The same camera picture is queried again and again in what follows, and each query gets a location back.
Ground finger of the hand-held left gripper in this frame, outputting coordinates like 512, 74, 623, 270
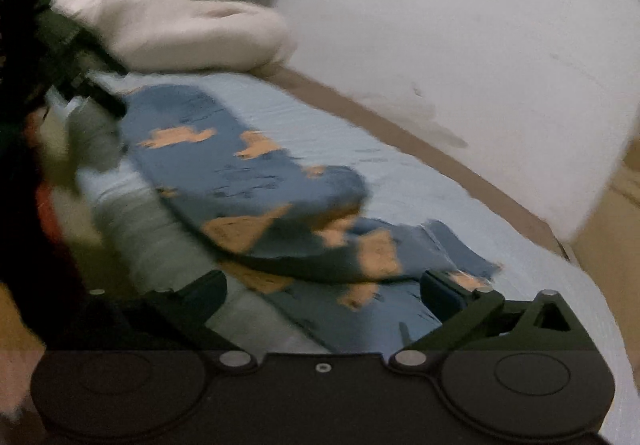
60, 57, 130, 120

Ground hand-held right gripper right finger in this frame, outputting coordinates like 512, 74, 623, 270
388, 269, 599, 369

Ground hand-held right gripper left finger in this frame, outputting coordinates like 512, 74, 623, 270
90, 269, 257, 368

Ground blue pants with orange print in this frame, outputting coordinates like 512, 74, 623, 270
119, 84, 504, 354

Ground cream comforter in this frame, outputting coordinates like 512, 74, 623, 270
50, 0, 297, 74

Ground light blue bedsheet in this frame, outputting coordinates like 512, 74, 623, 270
45, 69, 640, 445

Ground dark cloth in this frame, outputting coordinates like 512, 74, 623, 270
0, 90, 103, 351

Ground wooden wardrobe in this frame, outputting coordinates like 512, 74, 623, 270
564, 140, 640, 308

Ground brown bed frame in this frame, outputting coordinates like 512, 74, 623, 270
249, 64, 572, 257

